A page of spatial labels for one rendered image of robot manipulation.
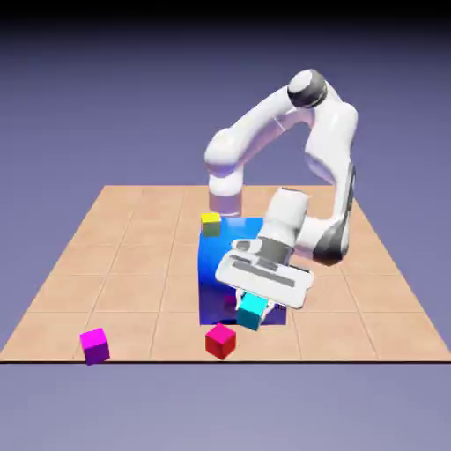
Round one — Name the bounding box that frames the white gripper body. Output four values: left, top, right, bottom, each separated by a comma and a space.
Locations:
214, 249, 314, 311

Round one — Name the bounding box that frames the small yellow cube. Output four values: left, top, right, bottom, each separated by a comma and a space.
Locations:
200, 211, 222, 238

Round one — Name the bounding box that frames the small red cube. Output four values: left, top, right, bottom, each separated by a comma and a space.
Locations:
204, 322, 237, 361

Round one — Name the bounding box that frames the small magenta cube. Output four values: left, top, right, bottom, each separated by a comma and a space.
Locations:
78, 327, 111, 366

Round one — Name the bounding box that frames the small cyan cube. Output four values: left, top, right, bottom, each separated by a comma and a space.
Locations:
235, 292, 268, 332

